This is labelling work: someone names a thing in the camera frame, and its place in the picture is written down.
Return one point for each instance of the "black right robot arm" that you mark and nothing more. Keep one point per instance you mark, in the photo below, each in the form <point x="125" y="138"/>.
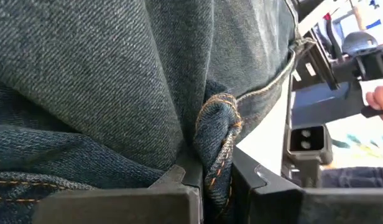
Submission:
<point x="322" y="62"/>

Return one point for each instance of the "blue denim jeans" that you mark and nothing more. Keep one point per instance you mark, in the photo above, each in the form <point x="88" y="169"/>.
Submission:
<point x="85" y="77"/>

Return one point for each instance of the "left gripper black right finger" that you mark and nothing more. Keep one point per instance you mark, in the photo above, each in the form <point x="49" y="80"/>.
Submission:
<point x="303" y="207"/>

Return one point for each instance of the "person's hand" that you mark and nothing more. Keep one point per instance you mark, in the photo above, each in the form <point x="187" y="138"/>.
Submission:
<point x="379" y="99"/>

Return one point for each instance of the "white table mat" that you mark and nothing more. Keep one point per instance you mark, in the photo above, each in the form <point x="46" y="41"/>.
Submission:
<point x="266" y="140"/>

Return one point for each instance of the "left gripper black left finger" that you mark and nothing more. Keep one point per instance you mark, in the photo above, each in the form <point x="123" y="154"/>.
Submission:
<point x="117" y="207"/>

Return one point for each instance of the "person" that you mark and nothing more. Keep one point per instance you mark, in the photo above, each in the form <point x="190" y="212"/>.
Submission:
<point x="356" y="177"/>

